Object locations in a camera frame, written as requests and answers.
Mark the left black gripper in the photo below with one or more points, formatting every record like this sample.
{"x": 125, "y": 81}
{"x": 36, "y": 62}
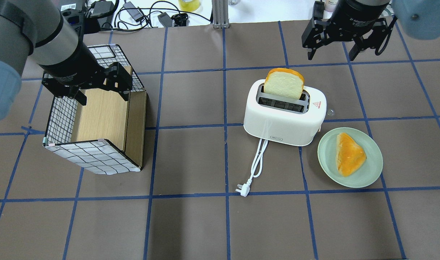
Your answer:
{"x": 72, "y": 66}

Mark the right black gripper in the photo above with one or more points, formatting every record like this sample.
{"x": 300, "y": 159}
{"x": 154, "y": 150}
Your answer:
{"x": 354, "y": 17}

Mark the white toaster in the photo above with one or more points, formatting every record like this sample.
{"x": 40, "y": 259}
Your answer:
{"x": 280, "y": 119}

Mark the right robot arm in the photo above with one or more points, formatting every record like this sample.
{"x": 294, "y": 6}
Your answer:
{"x": 419, "y": 18}

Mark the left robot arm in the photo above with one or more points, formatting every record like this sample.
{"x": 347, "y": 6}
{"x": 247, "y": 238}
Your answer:
{"x": 54, "y": 38}

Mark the bread slice in toaster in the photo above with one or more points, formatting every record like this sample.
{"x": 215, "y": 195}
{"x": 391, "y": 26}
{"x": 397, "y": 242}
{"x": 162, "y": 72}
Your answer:
{"x": 284, "y": 82}

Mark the black power adapter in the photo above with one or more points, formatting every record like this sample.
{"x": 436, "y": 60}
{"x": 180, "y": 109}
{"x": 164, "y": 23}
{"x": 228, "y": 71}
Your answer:
{"x": 165, "y": 20}

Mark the green plate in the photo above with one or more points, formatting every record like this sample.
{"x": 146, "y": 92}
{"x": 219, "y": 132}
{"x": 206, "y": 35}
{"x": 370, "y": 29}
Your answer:
{"x": 363, "y": 177}

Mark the bread slice on plate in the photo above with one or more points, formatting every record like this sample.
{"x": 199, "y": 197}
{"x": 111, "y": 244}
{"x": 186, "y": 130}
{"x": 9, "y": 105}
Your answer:
{"x": 349, "y": 155}

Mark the yellow tape roll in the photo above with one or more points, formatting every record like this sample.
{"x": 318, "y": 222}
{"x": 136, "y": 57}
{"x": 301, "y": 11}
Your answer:
{"x": 189, "y": 5}

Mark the wire basket with wood shelf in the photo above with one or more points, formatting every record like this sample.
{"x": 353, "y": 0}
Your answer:
{"x": 105, "y": 136}

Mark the aluminium frame post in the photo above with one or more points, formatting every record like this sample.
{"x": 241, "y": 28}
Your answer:
{"x": 220, "y": 14}

